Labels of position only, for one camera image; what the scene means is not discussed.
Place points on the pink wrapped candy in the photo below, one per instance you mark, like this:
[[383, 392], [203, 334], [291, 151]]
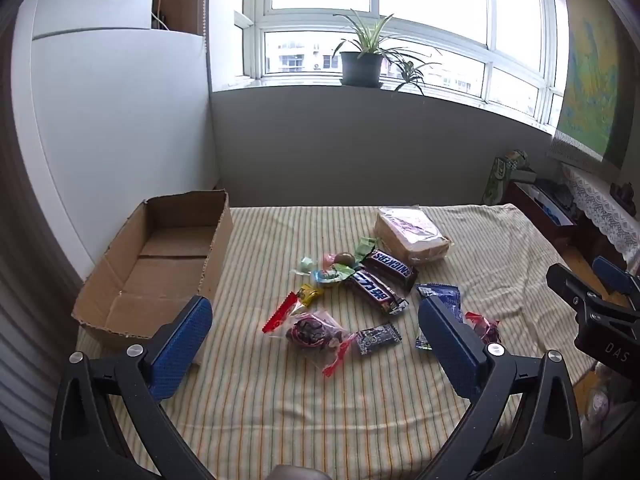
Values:
[[330, 260]]

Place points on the clear packet with red seals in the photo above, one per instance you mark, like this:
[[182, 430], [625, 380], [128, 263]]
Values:
[[310, 332]]

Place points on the white framed window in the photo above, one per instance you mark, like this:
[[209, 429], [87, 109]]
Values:
[[430, 5]]

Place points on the striped cloth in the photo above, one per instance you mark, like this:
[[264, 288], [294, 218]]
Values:
[[300, 410]]

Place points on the white cabinet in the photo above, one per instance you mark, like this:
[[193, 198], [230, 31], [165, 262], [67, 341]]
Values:
[[115, 135]]

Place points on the dark wooden cabinet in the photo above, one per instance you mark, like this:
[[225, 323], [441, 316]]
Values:
[[575, 240]]

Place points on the dark red candy packet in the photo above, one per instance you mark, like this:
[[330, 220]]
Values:
[[480, 325]]

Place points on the potted spider plant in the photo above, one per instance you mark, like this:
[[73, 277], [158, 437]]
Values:
[[361, 67]]

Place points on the brown chocolate bar slanted print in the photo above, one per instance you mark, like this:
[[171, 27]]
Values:
[[392, 265]]

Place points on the white ribbed panel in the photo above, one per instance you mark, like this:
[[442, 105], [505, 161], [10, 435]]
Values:
[[30, 360]]

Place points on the wall map poster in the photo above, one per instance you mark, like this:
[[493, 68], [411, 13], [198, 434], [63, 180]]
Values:
[[592, 85]]

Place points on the blue snack packet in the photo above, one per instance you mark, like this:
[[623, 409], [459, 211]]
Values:
[[442, 294]]

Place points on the brown chocolate bar block print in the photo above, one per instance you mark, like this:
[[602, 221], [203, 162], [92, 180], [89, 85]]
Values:
[[375, 290]]

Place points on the dark figurine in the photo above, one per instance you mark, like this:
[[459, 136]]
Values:
[[624, 194]]

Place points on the sliced bread in clear bag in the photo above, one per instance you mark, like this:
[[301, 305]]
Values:
[[410, 232]]

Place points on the teal jelly cup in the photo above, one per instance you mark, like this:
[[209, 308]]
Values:
[[330, 276]]

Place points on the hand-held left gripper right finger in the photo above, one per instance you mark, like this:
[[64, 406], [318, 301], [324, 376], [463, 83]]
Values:
[[450, 350]]

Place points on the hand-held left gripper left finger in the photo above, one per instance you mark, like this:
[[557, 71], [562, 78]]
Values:
[[182, 345]]

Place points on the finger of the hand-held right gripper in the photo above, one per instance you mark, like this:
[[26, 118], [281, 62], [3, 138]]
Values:
[[575, 287], [615, 276]]

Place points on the small dark candy packet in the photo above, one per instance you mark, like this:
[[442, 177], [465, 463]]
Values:
[[377, 338]]

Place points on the brown cardboard box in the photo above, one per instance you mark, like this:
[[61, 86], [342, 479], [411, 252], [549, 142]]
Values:
[[165, 250]]

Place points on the pale green wrapped candy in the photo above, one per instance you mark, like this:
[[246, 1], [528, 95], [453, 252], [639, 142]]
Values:
[[306, 264]]

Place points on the green candy wrapper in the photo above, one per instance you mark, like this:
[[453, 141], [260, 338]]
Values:
[[365, 249]]

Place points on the green carton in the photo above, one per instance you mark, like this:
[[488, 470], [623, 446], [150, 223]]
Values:
[[502, 177]]

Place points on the yellow candy packet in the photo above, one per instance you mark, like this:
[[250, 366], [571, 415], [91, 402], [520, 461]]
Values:
[[308, 294]]

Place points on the brown round candy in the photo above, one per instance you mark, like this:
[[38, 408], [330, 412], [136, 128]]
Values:
[[345, 258]]

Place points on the white lace cloth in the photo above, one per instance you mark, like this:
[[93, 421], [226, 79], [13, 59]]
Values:
[[605, 210]]

